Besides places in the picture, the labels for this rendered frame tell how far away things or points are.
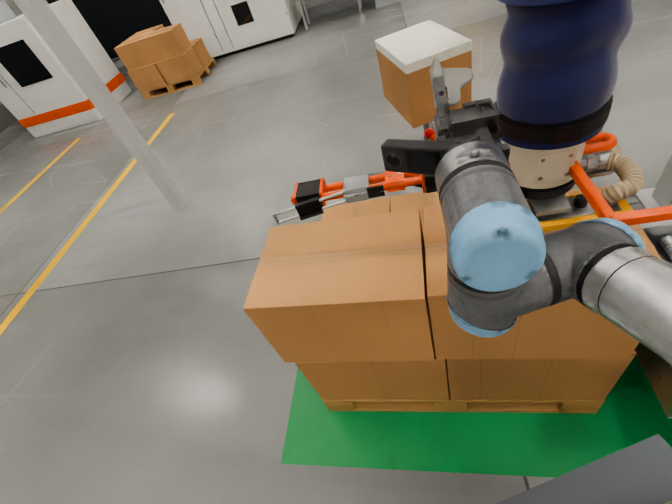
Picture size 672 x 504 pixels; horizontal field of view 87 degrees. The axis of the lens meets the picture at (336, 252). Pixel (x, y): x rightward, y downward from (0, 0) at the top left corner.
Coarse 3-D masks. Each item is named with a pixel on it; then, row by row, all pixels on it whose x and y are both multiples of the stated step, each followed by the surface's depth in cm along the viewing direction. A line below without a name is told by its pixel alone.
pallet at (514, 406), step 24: (336, 408) 180; (360, 408) 178; (384, 408) 175; (408, 408) 172; (432, 408) 169; (456, 408) 164; (480, 408) 164; (504, 408) 161; (528, 408) 159; (552, 408) 156; (576, 408) 151
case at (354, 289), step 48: (288, 240) 137; (336, 240) 130; (384, 240) 124; (288, 288) 120; (336, 288) 115; (384, 288) 110; (288, 336) 130; (336, 336) 126; (384, 336) 122; (432, 336) 136
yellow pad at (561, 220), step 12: (528, 204) 91; (576, 204) 86; (588, 204) 86; (624, 204) 84; (540, 216) 87; (552, 216) 86; (564, 216) 85; (576, 216) 85; (588, 216) 84; (552, 228) 86
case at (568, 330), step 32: (576, 192) 115; (448, 320) 111; (544, 320) 105; (576, 320) 103; (448, 352) 126; (480, 352) 123; (512, 352) 121; (544, 352) 118; (576, 352) 115; (608, 352) 113
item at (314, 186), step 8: (296, 184) 102; (304, 184) 101; (312, 184) 100; (320, 184) 99; (296, 192) 100; (304, 192) 99; (312, 192) 98; (320, 192) 97; (296, 200) 99; (304, 200) 99
